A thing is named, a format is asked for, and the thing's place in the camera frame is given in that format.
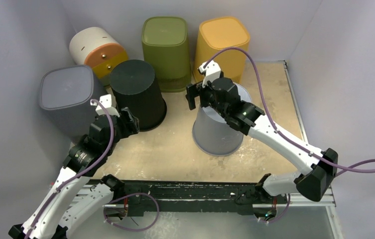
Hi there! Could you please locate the black round bin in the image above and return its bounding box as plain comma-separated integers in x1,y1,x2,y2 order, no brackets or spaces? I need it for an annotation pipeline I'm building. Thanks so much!
110,60,167,131

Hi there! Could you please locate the light grey round bin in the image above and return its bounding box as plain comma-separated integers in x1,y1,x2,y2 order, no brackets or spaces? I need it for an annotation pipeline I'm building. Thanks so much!
192,82,253,157

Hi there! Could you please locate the grey plastic basket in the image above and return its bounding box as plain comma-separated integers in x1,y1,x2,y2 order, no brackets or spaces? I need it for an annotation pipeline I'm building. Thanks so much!
38,65,107,142

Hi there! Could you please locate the green slotted plastic basket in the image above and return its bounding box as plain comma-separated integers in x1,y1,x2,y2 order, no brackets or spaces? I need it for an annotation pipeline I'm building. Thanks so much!
141,16,191,93

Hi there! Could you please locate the orange plastic mesh basket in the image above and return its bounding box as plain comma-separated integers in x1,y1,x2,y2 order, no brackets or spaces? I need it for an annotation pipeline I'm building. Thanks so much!
193,16,250,84

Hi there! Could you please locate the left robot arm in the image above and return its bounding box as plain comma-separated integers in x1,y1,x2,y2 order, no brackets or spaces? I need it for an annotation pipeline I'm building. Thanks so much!
8,105,139,239

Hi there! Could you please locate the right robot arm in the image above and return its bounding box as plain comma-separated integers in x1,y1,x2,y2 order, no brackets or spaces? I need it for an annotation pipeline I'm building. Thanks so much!
186,77,338,203

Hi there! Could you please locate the white cylindrical drawer cabinet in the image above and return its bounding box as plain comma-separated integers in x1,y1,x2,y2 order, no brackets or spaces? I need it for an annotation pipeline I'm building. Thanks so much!
69,27,128,86

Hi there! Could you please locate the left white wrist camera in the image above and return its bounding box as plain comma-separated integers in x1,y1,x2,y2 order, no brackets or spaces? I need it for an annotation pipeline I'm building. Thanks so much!
90,94,120,117

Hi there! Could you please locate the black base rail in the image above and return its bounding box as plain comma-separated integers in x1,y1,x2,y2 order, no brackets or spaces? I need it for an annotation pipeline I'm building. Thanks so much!
88,175,287,217

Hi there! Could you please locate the aluminium frame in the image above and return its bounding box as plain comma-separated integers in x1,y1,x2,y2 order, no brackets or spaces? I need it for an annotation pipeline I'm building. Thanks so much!
9,60,338,239

